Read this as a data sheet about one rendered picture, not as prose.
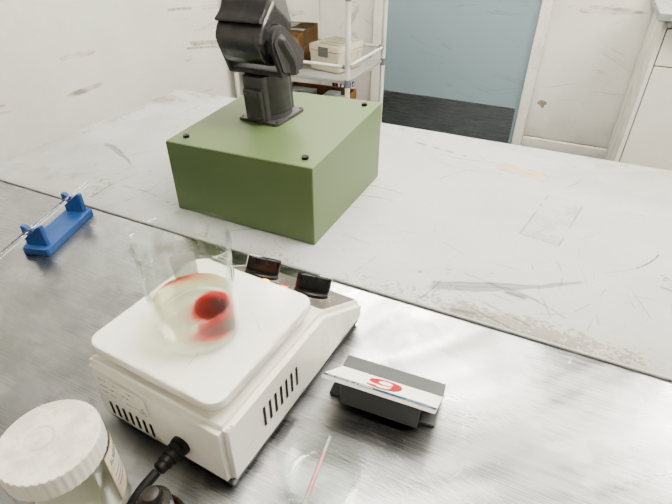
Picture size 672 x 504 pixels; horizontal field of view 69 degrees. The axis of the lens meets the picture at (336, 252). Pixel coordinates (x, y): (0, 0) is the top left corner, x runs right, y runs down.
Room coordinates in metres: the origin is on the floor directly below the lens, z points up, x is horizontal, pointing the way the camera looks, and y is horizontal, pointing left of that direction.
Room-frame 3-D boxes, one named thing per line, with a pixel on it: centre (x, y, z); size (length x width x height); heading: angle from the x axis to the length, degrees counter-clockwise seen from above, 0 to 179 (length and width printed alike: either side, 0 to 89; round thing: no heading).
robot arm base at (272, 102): (0.65, 0.09, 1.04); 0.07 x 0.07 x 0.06; 60
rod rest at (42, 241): (0.52, 0.35, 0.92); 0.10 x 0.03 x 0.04; 172
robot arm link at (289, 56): (0.65, 0.09, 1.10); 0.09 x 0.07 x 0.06; 61
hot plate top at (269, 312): (0.27, 0.10, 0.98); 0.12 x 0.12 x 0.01; 61
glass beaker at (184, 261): (0.26, 0.10, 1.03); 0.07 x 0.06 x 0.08; 66
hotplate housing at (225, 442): (0.29, 0.08, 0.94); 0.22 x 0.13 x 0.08; 151
